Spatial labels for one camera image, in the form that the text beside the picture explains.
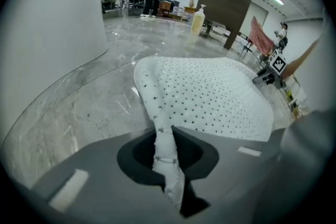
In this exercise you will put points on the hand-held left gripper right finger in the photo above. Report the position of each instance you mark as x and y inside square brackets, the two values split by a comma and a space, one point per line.
[231, 165]

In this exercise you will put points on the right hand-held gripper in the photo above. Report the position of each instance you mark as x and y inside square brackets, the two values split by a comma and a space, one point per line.
[278, 64]

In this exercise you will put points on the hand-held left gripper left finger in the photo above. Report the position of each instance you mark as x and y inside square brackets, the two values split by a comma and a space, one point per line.
[105, 178]

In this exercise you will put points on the white perforated bath mat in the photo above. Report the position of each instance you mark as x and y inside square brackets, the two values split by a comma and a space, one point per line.
[204, 91]

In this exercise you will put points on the white bathtub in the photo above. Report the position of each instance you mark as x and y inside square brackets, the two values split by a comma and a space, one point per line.
[52, 21]

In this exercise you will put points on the person's right forearm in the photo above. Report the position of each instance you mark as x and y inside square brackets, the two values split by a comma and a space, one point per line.
[302, 57]

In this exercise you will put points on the pink armchair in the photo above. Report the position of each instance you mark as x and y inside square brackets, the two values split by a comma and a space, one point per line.
[260, 36]

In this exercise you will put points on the person's grey hoodie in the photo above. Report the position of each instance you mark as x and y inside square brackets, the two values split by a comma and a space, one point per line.
[312, 81]

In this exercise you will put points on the dark wooden vanity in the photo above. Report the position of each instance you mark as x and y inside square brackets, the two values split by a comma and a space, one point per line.
[225, 2]

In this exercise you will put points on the yellow pump bottle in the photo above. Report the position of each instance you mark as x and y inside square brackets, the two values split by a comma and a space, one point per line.
[197, 22]

